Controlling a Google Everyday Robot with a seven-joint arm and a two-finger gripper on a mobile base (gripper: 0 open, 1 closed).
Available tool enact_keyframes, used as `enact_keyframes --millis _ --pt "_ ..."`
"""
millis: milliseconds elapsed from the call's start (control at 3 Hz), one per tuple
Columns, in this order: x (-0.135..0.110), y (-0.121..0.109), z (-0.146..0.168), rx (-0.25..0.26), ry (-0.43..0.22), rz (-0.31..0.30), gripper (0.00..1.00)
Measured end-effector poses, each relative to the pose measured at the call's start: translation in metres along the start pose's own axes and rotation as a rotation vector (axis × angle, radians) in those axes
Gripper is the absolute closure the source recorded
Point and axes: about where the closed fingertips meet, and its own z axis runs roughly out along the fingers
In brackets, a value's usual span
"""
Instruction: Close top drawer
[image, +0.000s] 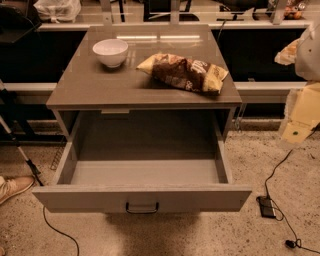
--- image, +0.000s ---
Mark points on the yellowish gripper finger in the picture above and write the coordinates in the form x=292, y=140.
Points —
x=287, y=55

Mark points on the grey top drawer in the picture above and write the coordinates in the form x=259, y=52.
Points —
x=144, y=162

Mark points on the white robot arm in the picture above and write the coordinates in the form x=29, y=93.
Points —
x=304, y=54

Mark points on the grey drawer cabinet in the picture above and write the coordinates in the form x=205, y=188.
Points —
x=88, y=85

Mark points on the fruit pile on shelf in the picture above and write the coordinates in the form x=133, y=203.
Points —
x=294, y=9

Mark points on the brown yellow chip bag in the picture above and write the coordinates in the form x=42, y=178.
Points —
x=184, y=73

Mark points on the black power adapter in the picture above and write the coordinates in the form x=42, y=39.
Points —
x=266, y=207

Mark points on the white ceramic bowl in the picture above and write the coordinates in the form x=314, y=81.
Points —
x=111, y=52

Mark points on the white plastic bag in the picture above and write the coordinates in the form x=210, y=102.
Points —
x=58, y=11

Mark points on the black tripod leg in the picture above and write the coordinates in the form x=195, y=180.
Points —
x=29, y=162

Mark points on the tan shoe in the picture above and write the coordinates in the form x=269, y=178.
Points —
x=14, y=186

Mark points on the wire rack with shiny object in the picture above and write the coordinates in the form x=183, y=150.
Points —
x=57, y=157

